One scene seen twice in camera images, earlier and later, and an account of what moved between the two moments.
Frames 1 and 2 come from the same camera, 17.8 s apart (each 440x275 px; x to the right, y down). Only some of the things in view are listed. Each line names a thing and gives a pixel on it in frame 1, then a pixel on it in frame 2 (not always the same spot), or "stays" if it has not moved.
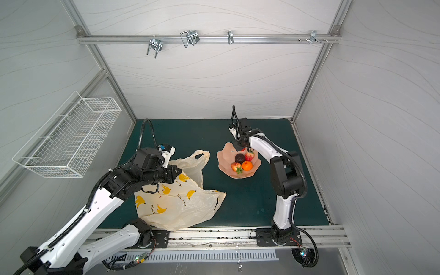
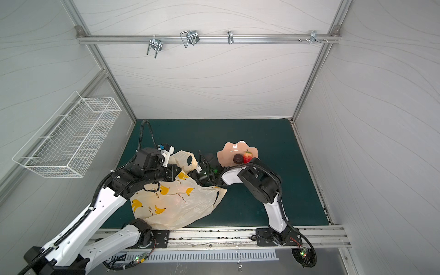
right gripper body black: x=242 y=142 → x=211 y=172
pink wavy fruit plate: x=226 y=157 stays
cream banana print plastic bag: x=184 y=203 stays
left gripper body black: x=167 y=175 stays
